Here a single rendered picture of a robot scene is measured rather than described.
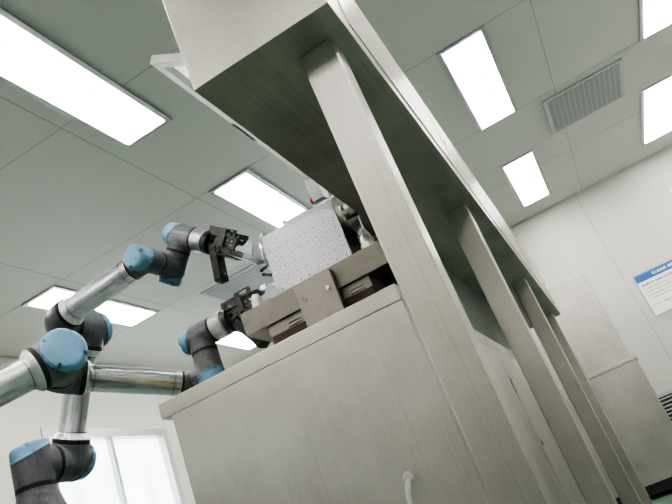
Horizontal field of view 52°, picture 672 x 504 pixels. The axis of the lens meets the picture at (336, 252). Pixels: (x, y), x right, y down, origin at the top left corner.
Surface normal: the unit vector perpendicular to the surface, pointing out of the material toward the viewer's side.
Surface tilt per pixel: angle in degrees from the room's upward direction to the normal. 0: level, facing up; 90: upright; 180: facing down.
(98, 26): 180
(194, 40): 90
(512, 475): 90
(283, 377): 90
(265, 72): 180
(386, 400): 90
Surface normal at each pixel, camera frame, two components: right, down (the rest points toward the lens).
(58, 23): 0.35, 0.86
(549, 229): -0.40, -0.23
